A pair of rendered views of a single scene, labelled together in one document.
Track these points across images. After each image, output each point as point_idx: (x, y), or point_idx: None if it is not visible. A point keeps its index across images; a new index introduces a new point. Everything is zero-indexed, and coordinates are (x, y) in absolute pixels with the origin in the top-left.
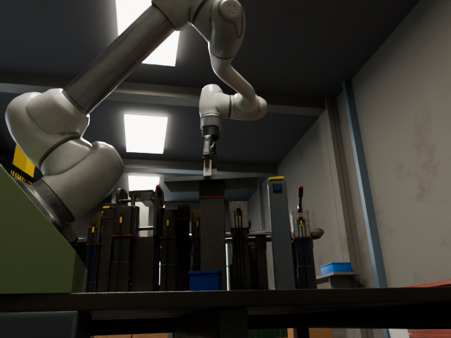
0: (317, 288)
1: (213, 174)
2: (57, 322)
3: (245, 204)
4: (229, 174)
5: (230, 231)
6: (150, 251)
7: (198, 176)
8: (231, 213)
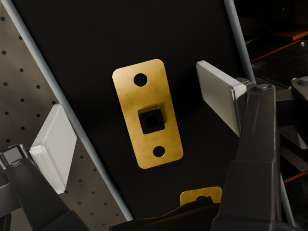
0: (291, 151)
1: (219, 100)
2: None
3: (292, 138)
4: (121, 208)
5: (253, 59)
6: None
7: (44, 75)
8: (261, 82)
